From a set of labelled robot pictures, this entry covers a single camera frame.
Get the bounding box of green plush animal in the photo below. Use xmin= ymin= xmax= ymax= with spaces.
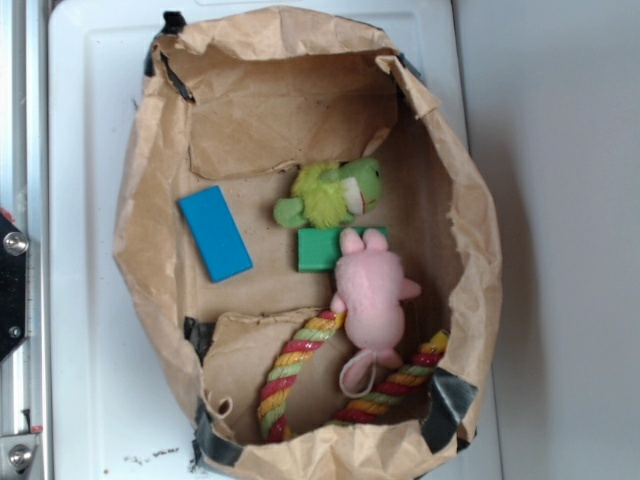
xmin=273 ymin=157 xmax=382 ymax=229

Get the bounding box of pink plush animal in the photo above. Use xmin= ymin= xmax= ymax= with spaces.
xmin=330 ymin=228 xmax=421 ymax=399

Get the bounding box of green rectangular block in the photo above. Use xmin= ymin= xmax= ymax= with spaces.
xmin=298 ymin=227 xmax=389 ymax=273

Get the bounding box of brown paper bag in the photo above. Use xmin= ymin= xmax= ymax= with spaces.
xmin=113 ymin=6 xmax=502 ymax=479

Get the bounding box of blue rectangular block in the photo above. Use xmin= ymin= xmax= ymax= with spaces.
xmin=178 ymin=186 xmax=253 ymax=283

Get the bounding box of white plastic tray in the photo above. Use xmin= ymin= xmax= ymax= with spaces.
xmin=47 ymin=0 xmax=505 ymax=480

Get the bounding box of multicolour twisted rope toy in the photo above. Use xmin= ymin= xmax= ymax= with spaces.
xmin=257 ymin=310 xmax=450 ymax=443

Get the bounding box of black bracket with bolts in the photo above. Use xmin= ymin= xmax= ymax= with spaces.
xmin=0 ymin=208 xmax=29 ymax=362

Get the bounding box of metal frame rail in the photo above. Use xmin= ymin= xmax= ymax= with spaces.
xmin=1 ymin=0 xmax=54 ymax=479

